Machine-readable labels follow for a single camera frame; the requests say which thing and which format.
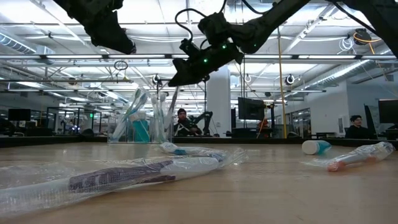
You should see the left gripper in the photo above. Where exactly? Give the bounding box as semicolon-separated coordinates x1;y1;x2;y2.
83;11;137;54

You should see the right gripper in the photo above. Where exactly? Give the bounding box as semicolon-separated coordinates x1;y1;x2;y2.
167;40;245;87

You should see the green toothbrush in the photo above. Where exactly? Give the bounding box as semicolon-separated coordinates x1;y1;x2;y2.
116;92;149;142

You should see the orange toothbrush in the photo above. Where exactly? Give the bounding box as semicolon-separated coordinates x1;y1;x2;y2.
300;141;396;173

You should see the white column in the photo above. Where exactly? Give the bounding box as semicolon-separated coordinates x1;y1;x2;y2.
206;67;233;138

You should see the person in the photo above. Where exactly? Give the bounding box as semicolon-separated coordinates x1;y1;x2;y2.
344;114;371;140
173;108;203;137

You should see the long light bar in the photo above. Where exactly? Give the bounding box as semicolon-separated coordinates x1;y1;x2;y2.
0;53;398;62

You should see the black monitor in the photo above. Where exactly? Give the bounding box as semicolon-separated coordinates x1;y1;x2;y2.
377;99;398;125
7;108;32;122
238;96;267;121

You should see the clear acrylic organizer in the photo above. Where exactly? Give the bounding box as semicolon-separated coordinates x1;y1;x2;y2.
107;116;175;144

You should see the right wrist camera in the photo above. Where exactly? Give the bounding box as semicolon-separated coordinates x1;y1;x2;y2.
179;37;200;57

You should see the black gantry frame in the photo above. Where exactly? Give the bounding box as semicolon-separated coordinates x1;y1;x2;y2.
155;79;208;138

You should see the yellow hanging cable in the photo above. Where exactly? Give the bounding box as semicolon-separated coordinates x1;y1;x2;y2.
276;26;289;138

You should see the black aluminium table frame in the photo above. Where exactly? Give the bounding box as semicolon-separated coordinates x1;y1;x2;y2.
0;134;398;146

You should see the black cable reel yellow cord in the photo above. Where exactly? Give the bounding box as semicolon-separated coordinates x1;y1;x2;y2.
338;27;383;55

